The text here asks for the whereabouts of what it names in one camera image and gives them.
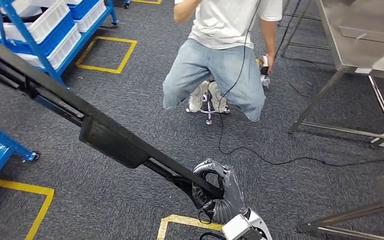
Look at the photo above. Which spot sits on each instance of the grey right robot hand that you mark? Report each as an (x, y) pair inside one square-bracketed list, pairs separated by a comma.
[(233, 188)]

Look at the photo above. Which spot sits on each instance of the person's left hand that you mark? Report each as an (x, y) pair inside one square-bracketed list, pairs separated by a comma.
[(271, 63)]

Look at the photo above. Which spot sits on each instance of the black and white handheld controller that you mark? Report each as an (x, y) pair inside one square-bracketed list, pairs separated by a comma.
[(264, 70)]

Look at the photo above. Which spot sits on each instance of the black plastic plate frame part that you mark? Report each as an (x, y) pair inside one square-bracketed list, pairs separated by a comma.
[(112, 139)]

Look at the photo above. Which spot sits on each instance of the person's left forearm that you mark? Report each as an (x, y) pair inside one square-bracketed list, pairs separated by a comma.
[(268, 36)]

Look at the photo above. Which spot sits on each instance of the person's right forearm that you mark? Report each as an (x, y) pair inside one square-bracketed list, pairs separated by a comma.
[(183, 11)]

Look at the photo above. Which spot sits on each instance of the person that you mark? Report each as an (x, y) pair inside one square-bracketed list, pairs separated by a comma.
[(218, 26)]

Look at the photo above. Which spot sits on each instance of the chrome stool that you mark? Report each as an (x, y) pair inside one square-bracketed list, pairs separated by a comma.
[(208, 114)]

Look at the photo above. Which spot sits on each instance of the stainless steel side table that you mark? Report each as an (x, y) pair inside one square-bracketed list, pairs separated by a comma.
[(354, 39)]

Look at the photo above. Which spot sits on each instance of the white plastic storage bin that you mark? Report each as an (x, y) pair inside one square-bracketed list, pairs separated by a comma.
[(92, 18), (66, 49), (46, 23)]

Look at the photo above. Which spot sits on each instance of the blue plastic storage bin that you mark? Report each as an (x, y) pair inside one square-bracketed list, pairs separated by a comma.
[(82, 8), (59, 36)]

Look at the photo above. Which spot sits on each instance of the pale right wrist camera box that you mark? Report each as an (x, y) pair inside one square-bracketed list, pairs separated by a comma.
[(238, 228)]

